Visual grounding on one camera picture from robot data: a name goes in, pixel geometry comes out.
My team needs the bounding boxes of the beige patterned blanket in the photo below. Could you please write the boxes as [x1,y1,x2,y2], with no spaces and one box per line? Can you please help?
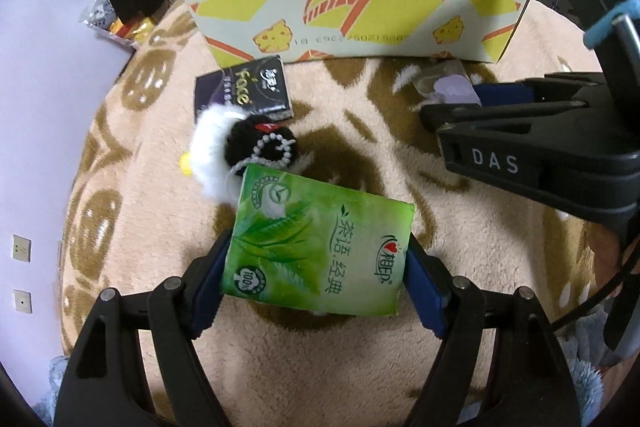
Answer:
[59,0,640,427]

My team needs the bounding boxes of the dark tissue packet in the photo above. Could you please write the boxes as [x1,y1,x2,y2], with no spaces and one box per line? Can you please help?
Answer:
[194,56,295,126]

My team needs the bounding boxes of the plastic bag of snacks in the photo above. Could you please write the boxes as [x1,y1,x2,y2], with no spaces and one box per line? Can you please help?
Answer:
[77,0,156,53]

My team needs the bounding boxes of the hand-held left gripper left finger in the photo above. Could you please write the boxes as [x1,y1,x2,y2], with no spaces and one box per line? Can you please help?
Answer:
[54,232,236,427]

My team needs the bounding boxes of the black and white plush keychain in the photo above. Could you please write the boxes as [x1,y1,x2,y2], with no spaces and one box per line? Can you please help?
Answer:
[179,104,301,203]

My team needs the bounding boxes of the blue fluffy cloth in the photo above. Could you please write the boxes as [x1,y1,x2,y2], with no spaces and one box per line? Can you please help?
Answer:
[550,322,632,427]

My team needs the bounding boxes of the green tissue packet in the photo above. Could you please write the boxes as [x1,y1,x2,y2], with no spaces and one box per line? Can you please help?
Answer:
[220,164,415,318]

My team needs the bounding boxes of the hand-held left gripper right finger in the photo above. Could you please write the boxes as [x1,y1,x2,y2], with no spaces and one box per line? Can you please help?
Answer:
[402,239,589,427]

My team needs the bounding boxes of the black cable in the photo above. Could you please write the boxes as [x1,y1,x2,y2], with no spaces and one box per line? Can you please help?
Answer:
[552,247,640,326]

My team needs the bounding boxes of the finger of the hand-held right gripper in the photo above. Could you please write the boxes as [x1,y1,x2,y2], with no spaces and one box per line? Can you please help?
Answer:
[471,73,607,106]
[419,101,587,136]

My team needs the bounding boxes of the blue cable strap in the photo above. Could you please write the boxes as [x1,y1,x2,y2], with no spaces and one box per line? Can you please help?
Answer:
[584,0,640,50]

